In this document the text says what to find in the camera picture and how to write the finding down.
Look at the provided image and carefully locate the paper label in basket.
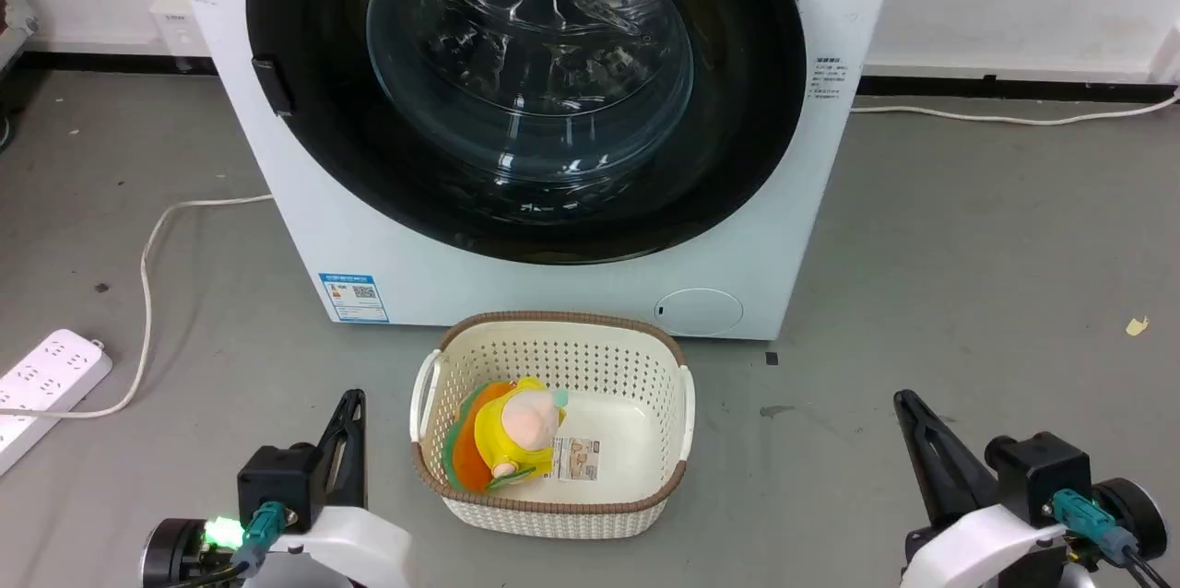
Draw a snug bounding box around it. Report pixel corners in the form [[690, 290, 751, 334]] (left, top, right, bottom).
[[553, 437, 602, 483]]

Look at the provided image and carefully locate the small printed text sticker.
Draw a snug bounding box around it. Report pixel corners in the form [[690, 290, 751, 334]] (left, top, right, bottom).
[[809, 56, 845, 102]]

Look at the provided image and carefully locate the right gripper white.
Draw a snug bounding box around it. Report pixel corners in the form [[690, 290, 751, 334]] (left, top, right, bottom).
[[893, 390, 1072, 588]]

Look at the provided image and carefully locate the white perforated laundry basket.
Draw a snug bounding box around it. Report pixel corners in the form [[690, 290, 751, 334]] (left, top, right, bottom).
[[409, 311, 696, 540]]

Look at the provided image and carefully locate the black washer door handle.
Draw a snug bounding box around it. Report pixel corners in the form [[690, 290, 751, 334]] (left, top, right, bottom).
[[252, 57, 295, 118]]

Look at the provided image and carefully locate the blue energy label sticker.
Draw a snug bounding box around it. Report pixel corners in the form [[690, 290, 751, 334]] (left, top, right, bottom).
[[318, 272, 390, 324]]

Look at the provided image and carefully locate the white power strip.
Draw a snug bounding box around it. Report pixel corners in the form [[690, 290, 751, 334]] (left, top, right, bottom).
[[0, 329, 113, 477]]

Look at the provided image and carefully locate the right arm teal plug cable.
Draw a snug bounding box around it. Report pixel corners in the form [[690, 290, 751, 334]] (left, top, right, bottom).
[[1050, 488, 1180, 588]]

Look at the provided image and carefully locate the black round glass washer door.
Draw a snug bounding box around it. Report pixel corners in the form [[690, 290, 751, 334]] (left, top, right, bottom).
[[245, 0, 808, 265]]

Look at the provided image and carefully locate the white wall outlet box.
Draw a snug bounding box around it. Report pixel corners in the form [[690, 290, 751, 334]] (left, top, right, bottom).
[[149, 0, 211, 61]]

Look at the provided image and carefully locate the white cable along wall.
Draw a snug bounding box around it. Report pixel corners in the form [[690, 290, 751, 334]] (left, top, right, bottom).
[[850, 88, 1180, 126]]

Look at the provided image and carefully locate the white power strip cable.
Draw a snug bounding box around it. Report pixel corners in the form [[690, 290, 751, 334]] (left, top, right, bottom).
[[0, 194, 275, 420]]

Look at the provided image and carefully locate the round white filter cover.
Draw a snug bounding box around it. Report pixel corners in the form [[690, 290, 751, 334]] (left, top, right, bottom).
[[654, 288, 745, 337]]

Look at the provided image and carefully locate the yellow and orange doll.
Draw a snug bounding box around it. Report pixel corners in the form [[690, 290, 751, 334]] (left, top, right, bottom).
[[442, 376, 570, 494]]

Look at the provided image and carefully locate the arm teal plug cable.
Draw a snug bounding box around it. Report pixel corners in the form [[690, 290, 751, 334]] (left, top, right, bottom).
[[175, 500, 289, 588], [1050, 488, 1180, 588]]

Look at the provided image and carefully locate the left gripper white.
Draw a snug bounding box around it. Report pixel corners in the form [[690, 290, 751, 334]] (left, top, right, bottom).
[[263, 389, 413, 588]]

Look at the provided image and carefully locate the left arm teal plug cable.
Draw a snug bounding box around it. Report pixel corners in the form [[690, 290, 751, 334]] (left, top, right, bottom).
[[175, 500, 289, 588]]

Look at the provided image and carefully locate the white front-load washing machine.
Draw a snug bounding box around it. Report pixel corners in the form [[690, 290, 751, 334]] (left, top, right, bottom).
[[155, 0, 907, 341]]

